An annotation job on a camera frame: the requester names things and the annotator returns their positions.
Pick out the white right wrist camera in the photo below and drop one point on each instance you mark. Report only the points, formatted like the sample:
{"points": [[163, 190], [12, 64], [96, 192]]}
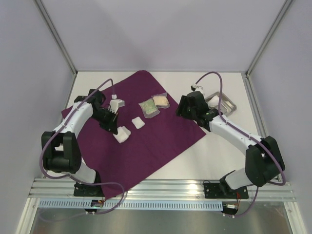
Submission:
{"points": [[197, 88]]}

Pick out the stainless steel instrument tray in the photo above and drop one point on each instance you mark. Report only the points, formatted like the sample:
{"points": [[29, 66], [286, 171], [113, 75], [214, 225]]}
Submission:
{"points": [[227, 107]]}

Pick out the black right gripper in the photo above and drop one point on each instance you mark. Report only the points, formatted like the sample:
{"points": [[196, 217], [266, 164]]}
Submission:
{"points": [[186, 107]]}

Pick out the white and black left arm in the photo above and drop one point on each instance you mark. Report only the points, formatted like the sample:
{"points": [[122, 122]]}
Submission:
{"points": [[60, 150]]}

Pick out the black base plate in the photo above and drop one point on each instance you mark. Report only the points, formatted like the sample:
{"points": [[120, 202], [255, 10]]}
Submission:
{"points": [[214, 190], [82, 190]]}

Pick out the aluminium frame post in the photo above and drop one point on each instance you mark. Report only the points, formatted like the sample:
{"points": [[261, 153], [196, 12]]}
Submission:
{"points": [[52, 29], [269, 36]]}

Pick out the purple cloth drape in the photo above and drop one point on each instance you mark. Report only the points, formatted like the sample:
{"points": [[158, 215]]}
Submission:
{"points": [[122, 166]]}

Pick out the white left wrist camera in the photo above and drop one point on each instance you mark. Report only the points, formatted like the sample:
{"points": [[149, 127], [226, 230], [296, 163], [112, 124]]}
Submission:
{"points": [[115, 104]]}

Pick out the green gauze in clear pouch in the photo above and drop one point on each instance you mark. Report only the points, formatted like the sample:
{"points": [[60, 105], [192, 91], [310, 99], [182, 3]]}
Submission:
{"points": [[149, 108]]}

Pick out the aluminium frame post left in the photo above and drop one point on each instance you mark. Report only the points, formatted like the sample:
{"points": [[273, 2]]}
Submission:
{"points": [[52, 29]]}

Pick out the white slotted cable duct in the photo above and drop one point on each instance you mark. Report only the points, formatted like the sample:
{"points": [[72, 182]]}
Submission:
{"points": [[133, 204]]}

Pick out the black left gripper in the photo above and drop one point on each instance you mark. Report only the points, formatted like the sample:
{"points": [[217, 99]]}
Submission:
{"points": [[111, 125]]}

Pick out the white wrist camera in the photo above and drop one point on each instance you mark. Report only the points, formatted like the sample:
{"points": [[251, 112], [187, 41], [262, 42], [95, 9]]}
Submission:
{"points": [[115, 104], [197, 88]]}

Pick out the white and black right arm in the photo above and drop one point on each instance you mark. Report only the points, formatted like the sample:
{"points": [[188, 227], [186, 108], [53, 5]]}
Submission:
{"points": [[263, 159]]}

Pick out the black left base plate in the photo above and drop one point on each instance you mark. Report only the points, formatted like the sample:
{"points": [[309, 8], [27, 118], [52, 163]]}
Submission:
{"points": [[82, 190]]}

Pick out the aluminium frame post right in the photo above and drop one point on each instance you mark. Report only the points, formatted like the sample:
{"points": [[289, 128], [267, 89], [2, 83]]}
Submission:
{"points": [[269, 36]]}

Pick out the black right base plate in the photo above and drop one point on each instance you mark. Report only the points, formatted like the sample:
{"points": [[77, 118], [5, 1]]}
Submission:
{"points": [[214, 190]]}

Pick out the white gauze pad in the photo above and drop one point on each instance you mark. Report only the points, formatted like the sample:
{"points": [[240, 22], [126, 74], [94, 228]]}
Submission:
{"points": [[138, 122], [127, 131], [121, 136], [214, 101]]}

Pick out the beige bandage in clear pouch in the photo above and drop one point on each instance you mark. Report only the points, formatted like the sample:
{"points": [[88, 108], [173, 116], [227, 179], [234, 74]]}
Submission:
{"points": [[161, 101]]}

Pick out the aluminium mounting rail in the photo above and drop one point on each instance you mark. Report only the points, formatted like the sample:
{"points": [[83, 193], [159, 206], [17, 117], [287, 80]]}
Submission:
{"points": [[156, 189]]}

